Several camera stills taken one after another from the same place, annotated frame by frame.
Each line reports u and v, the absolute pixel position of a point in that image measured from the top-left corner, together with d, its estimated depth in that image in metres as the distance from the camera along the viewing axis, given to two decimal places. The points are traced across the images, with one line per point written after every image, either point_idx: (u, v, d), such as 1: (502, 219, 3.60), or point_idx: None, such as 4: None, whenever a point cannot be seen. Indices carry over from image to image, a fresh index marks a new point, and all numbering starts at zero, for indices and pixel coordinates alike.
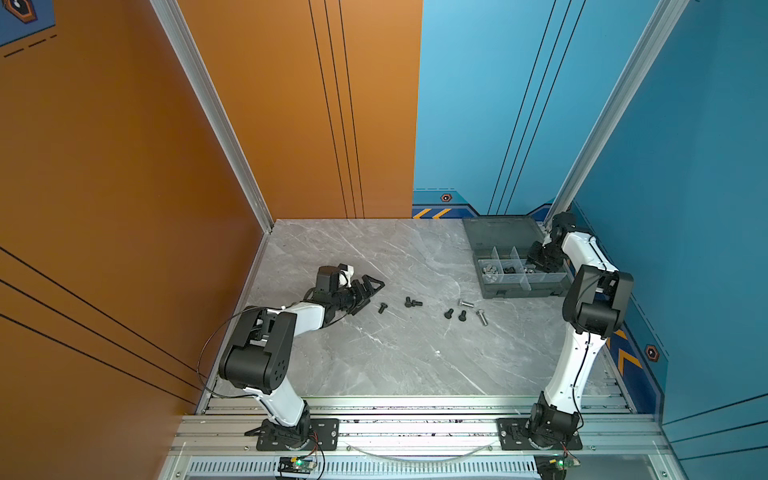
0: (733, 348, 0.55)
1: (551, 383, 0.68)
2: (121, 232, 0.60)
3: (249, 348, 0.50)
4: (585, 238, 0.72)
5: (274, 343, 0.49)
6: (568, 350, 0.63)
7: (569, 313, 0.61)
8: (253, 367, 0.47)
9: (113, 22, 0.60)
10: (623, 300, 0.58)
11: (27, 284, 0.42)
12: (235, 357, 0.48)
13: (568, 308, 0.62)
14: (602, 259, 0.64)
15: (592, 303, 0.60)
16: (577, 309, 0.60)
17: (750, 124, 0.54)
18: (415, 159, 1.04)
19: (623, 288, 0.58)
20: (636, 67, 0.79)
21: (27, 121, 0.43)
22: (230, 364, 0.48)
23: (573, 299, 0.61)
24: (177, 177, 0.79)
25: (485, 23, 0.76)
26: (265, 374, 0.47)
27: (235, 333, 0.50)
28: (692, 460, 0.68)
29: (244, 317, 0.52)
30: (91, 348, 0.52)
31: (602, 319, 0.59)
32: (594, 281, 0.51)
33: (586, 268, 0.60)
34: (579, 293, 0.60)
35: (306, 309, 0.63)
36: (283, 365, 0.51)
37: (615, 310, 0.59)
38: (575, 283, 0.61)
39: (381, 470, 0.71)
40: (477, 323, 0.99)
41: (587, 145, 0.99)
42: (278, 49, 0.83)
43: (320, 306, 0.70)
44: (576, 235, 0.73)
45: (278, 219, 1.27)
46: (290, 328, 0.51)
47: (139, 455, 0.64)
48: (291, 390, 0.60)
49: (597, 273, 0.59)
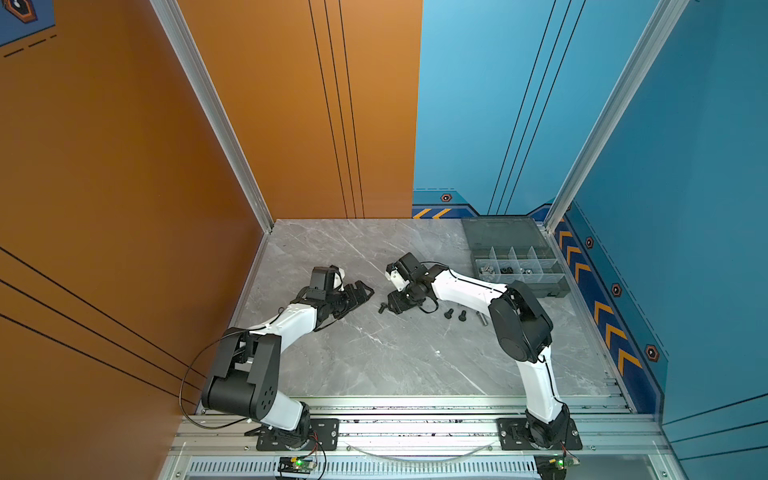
0: (731, 348, 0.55)
1: (539, 404, 0.63)
2: (121, 233, 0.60)
3: (232, 376, 0.47)
4: (452, 279, 0.68)
5: (256, 373, 0.45)
6: (533, 375, 0.59)
7: (519, 351, 0.55)
8: (238, 396, 0.45)
9: (111, 22, 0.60)
10: (537, 304, 0.57)
11: (29, 285, 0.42)
12: (219, 388, 0.45)
13: (510, 347, 0.57)
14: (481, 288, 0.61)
15: (525, 328, 0.55)
16: (524, 345, 0.54)
17: (751, 124, 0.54)
18: (415, 160, 1.04)
19: (526, 292, 0.57)
20: (635, 68, 0.80)
21: (25, 119, 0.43)
22: (214, 396, 0.45)
23: (515, 339, 0.54)
24: (177, 177, 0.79)
25: (487, 23, 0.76)
26: (251, 403, 0.44)
27: (217, 362, 0.46)
28: (693, 460, 0.68)
29: (224, 344, 0.47)
30: (90, 347, 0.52)
31: (540, 332, 0.56)
32: (509, 308, 0.55)
33: (495, 306, 0.54)
34: (512, 331, 0.54)
35: (294, 318, 0.59)
36: (270, 391, 0.48)
37: (540, 317, 0.57)
38: (498, 323, 0.56)
39: (381, 470, 0.71)
40: (476, 323, 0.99)
41: (587, 144, 0.99)
42: (278, 49, 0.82)
43: (311, 308, 0.65)
44: (443, 281, 0.69)
45: (278, 219, 1.27)
46: (274, 353, 0.47)
47: (139, 456, 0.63)
48: (286, 399, 0.60)
49: (502, 299, 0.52)
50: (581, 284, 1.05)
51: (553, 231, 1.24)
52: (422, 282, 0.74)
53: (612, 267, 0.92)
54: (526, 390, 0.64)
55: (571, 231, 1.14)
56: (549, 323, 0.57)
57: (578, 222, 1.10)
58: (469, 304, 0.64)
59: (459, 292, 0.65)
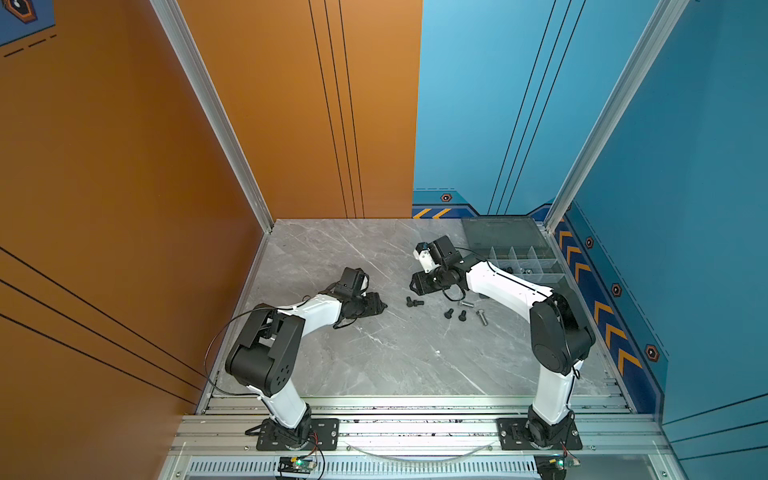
0: (732, 348, 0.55)
1: (545, 406, 0.63)
2: (122, 233, 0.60)
3: (255, 348, 0.50)
4: (489, 272, 0.63)
5: (277, 349, 0.48)
6: (556, 384, 0.57)
7: (555, 362, 0.51)
8: (257, 368, 0.47)
9: (112, 22, 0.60)
10: (583, 316, 0.52)
11: (29, 286, 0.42)
12: (242, 356, 0.48)
13: (547, 357, 0.52)
14: (525, 289, 0.56)
15: (567, 339, 0.51)
16: (563, 356, 0.50)
17: (751, 124, 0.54)
18: (415, 160, 1.04)
19: (574, 301, 0.52)
20: (635, 69, 0.80)
21: (26, 120, 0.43)
22: (236, 362, 0.48)
23: (553, 348, 0.50)
24: (177, 177, 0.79)
25: (486, 23, 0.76)
26: (267, 377, 0.47)
27: (244, 332, 0.50)
28: (693, 460, 0.68)
29: (254, 316, 0.51)
30: (91, 347, 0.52)
31: (582, 345, 0.52)
32: (554, 316, 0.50)
33: (541, 312, 0.50)
34: (555, 340, 0.50)
35: (320, 306, 0.62)
36: (286, 369, 0.50)
37: (584, 329, 0.52)
38: (540, 330, 0.51)
39: (381, 470, 0.71)
40: (476, 323, 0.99)
41: (587, 144, 0.99)
42: (278, 49, 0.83)
43: (336, 302, 0.67)
44: (481, 273, 0.64)
45: (278, 219, 1.27)
46: (296, 334, 0.50)
47: (139, 456, 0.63)
48: (295, 393, 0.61)
49: (547, 304, 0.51)
50: (581, 284, 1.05)
51: (553, 231, 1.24)
52: (456, 271, 0.69)
53: (613, 267, 0.92)
54: (537, 391, 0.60)
55: (571, 231, 1.14)
56: (592, 338, 0.53)
57: (578, 222, 1.10)
58: (507, 303, 0.60)
59: (498, 287, 0.60)
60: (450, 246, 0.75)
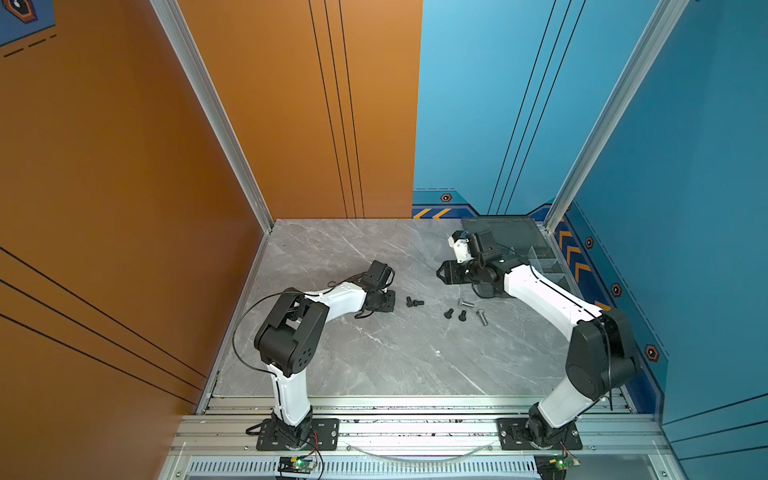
0: (733, 349, 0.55)
1: (555, 411, 0.61)
2: (122, 231, 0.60)
3: (282, 329, 0.53)
4: (532, 279, 0.58)
5: (302, 332, 0.51)
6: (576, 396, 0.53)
7: (591, 385, 0.47)
8: (282, 346, 0.51)
9: (113, 24, 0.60)
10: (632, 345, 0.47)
11: (28, 285, 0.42)
12: (269, 335, 0.52)
13: (583, 378, 0.48)
14: (572, 303, 0.51)
15: (610, 365, 0.47)
16: (601, 382, 0.46)
17: (752, 124, 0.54)
18: (415, 160, 1.04)
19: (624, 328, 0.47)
20: (635, 68, 0.80)
21: (25, 121, 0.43)
22: (263, 339, 0.52)
23: (592, 373, 0.46)
24: (176, 176, 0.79)
25: (487, 22, 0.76)
26: (290, 357, 0.50)
27: (272, 313, 0.53)
28: (692, 460, 0.68)
29: (282, 298, 0.54)
30: (91, 347, 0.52)
31: (623, 375, 0.47)
32: (599, 342, 0.46)
33: (585, 333, 0.45)
34: (596, 365, 0.46)
35: (344, 295, 0.63)
36: (308, 353, 0.53)
37: (629, 358, 0.48)
38: (582, 351, 0.46)
39: (381, 470, 0.71)
40: (476, 323, 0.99)
41: (587, 144, 0.99)
42: (278, 48, 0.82)
43: (361, 291, 0.69)
44: (521, 277, 0.60)
45: (278, 219, 1.27)
46: (320, 320, 0.52)
47: (138, 457, 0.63)
48: (303, 388, 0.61)
49: (596, 330, 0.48)
50: (581, 284, 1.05)
51: (553, 231, 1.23)
52: (493, 268, 0.65)
53: (613, 267, 0.92)
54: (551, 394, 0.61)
55: (571, 231, 1.14)
56: (635, 368, 0.48)
57: (578, 222, 1.10)
58: (544, 313, 0.56)
59: (536, 295, 0.56)
60: (491, 243, 0.70)
